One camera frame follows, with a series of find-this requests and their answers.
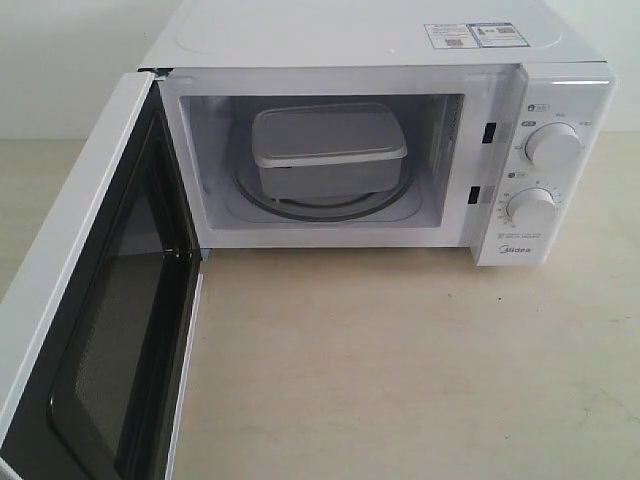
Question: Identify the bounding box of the white Midea microwave oven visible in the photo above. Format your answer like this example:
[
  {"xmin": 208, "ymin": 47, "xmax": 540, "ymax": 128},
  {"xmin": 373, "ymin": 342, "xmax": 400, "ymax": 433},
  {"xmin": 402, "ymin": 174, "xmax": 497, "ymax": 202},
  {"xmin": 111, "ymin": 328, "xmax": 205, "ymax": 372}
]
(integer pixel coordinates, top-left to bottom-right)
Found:
[{"xmin": 139, "ymin": 1, "xmax": 616, "ymax": 266}]

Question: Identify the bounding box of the instruction label sticker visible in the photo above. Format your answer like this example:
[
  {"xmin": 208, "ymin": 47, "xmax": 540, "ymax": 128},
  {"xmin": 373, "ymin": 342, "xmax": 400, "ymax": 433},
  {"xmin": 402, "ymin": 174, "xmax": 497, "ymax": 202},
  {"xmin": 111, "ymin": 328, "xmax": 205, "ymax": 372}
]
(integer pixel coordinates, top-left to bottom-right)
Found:
[{"xmin": 424, "ymin": 22, "xmax": 529, "ymax": 49}]

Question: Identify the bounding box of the white upper microwave knob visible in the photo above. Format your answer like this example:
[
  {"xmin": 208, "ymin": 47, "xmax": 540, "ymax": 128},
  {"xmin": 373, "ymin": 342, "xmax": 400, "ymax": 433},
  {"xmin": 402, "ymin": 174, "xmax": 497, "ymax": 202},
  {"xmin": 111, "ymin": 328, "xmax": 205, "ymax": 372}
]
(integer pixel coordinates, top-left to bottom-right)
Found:
[{"xmin": 525, "ymin": 122, "xmax": 583, "ymax": 169}]

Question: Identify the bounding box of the white microwave door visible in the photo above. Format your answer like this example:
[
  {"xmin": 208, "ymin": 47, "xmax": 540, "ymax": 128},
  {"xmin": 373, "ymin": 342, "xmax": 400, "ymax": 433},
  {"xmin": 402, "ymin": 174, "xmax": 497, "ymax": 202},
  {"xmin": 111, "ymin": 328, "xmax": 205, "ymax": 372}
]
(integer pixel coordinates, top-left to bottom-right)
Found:
[{"xmin": 1, "ymin": 71, "xmax": 202, "ymax": 479}]

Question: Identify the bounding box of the white plastic lidded container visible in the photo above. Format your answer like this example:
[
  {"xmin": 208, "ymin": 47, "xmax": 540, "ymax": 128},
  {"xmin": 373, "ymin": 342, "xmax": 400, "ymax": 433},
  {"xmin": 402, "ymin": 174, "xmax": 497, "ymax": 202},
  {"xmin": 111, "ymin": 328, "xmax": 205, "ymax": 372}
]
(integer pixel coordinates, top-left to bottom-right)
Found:
[{"xmin": 251, "ymin": 102, "xmax": 408, "ymax": 200}]

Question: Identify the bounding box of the white microwave knob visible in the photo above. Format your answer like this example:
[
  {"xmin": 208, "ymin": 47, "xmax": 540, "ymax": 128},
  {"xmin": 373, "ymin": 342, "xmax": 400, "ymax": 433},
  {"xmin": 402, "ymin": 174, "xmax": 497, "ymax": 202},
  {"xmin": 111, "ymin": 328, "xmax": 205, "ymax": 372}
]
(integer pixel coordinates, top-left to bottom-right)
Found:
[
  {"xmin": 506, "ymin": 188, "xmax": 556, "ymax": 229},
  {"xmin": 525, "ymin": 122, "xmax": 583, "ymax": 169}
]

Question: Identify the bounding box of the white lower microwave knob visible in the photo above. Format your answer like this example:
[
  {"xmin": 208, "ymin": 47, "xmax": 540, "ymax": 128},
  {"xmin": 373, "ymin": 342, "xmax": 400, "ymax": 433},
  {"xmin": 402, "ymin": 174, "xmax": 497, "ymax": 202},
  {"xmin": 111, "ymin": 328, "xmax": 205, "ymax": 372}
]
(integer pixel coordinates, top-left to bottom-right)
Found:
[{"xmin": 506, "ymin": 188, "xmax": 556, "ymax": 229}]

